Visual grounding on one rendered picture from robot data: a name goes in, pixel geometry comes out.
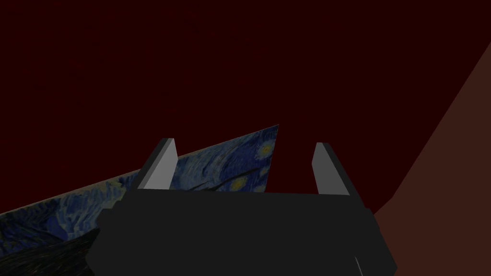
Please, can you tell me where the blue starry night painting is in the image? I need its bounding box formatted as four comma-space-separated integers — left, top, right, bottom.
0, 124, 280, 276

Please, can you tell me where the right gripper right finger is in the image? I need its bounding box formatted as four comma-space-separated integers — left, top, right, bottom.
311, 142, 359, 197

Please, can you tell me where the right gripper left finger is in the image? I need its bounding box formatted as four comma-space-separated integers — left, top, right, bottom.
132, 138, 179, 190

